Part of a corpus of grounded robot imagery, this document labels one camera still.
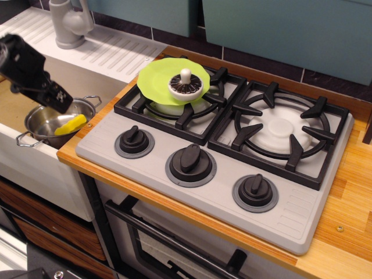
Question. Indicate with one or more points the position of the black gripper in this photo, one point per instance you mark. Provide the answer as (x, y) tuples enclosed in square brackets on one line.
[(23, 66)]

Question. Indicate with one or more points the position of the yellow toy fry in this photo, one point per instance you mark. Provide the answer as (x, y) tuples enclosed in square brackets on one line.
[(72, 125)]

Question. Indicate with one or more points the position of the white brown toy mushroom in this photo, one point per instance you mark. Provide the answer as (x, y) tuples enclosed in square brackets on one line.
[(185, 86)]

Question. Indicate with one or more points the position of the stainless steel pot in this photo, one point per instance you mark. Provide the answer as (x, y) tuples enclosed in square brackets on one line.
[(41, 122)]

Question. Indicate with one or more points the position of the lime green plastic plate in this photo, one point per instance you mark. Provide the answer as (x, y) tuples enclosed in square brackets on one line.
[(154, 78)]

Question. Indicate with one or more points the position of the grey toy faucet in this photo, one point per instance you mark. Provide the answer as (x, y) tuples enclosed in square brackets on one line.
[(70, 26)]

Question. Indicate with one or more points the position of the black left stove knob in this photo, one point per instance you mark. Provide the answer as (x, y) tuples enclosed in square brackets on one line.
[(134, 143)]

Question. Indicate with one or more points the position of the black stove knob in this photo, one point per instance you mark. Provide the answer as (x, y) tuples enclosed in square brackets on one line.
[(134, 143), (255, 193), (191, 167)]

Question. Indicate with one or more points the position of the white left burner cap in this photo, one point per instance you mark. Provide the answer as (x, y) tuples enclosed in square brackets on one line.
[(200, 107)]

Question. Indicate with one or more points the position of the white burner cap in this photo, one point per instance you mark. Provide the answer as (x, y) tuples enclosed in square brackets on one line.
[(278, 125), (200, 107)]

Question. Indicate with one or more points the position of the wooden drawer front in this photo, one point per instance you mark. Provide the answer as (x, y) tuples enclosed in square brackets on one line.
[(79, 232)]

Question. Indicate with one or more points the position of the black middle stove knob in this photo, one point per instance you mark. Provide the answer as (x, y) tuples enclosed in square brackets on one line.
[(191, 167)]

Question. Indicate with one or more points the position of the toy oven door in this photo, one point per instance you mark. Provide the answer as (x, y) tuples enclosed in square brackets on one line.
[(162, 245)]

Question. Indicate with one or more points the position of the black right burner grate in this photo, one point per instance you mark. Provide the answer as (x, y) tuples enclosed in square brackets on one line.
[(327, 125)]

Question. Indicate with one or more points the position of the black right stove knob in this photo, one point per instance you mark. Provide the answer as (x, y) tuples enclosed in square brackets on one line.
[(255, 193)]

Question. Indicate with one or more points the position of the white right burner cap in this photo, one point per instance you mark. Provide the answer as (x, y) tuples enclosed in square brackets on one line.
[(278, 125)]

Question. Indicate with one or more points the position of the grey toy stove top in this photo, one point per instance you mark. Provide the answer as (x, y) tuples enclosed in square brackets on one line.
[(290, 224)]

